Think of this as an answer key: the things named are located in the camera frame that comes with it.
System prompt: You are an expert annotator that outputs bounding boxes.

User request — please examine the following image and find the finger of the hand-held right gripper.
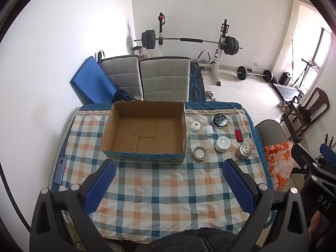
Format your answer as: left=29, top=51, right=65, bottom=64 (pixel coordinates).
left=290, top=143, right=319, bottom=179
left=319, top=143, right=336, bottom=166

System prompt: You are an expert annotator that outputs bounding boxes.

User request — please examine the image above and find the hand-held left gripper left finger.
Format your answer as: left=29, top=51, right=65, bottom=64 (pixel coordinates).
left=29, top=160, right=117, bottom=252

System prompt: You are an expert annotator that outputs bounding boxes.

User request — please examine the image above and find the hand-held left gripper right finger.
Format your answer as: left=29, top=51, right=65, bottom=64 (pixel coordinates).
left=222, top=158, right=310, bottom=252

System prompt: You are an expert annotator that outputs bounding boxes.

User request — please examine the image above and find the silver tin with gold centre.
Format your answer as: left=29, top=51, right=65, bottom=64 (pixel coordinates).
left=235, top=144, right=252, bottom=161

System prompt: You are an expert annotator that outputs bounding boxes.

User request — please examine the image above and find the white round jar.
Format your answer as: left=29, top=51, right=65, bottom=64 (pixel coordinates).
left=215, top=136, right=231, bottom=153

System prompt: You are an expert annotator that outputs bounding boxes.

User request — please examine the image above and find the silver tin lid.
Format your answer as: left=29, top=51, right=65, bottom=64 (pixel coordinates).
left=192, top=146, right=208, bottom=161

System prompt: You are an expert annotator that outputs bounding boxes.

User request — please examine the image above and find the black patterned round tin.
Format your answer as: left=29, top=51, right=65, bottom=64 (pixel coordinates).
left=212, top=113, right=228, bottom=128

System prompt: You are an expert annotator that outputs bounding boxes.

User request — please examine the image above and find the brown cardboard box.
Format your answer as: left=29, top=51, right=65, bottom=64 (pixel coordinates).
left=100, top=101, right=188, bottom=164

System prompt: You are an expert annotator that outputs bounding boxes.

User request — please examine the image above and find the person's right hand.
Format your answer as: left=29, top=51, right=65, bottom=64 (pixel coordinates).
left=308, top=211, right=323, bottom=244

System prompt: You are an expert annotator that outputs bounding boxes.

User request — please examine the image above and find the orange and white cushion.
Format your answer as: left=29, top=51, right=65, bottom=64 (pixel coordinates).
left=263, top=142, right=293, bottom=192

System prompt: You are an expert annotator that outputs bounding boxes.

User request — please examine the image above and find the grey chair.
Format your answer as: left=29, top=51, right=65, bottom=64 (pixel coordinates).
left=255, top=119, right=289, bottom=147

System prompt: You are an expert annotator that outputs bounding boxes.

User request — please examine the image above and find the brown wooden chair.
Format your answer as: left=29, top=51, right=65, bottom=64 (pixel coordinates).
left=280, top=87, right=330, bottom=142

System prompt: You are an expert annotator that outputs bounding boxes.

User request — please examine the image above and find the checkered tablecloth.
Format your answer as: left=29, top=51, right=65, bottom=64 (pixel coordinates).
left=51, top=101, right=271, bottom=243

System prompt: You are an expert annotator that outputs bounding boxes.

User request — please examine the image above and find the dark flat panel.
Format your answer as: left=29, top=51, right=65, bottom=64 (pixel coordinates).
left=272, top=83, right=305, bottom=100

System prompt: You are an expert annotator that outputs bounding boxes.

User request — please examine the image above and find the black tripod stand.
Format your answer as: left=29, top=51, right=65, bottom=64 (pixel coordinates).
left=293, top=58, right=319, bottom=88

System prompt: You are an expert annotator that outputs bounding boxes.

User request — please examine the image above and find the dark blue knitted cloth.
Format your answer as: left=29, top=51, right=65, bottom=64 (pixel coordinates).
left=113, top=90, right=135, bottom=103

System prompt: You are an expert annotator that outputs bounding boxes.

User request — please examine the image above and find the short barbell with black plates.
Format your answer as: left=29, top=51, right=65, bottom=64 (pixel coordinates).
left=236, top=66, right=273, bottom=82

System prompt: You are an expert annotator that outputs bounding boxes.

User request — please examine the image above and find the blue folded mat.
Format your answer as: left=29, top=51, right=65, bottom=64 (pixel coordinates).
left=70, top=56, right=117, bottom=104

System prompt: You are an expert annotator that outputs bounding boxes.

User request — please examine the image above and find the black and blue weight bench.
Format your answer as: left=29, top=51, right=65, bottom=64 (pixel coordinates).
left=189, top=62, right=206, bottom=103

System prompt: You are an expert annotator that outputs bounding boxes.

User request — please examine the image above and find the white quilted chair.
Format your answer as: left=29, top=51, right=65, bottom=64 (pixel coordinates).
left=101, top=55, right=144, bottom=101
left=139, top=56, right=191, bottom=103

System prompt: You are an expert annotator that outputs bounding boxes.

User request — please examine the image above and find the white barbell rack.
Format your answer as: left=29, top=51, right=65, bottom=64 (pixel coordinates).
left=156, top=13, right=229, bottom=87

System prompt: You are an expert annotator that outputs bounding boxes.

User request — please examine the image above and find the grey ab trainer frame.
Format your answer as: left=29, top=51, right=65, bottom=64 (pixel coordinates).
left=193, top=50, right=214, bottom=66

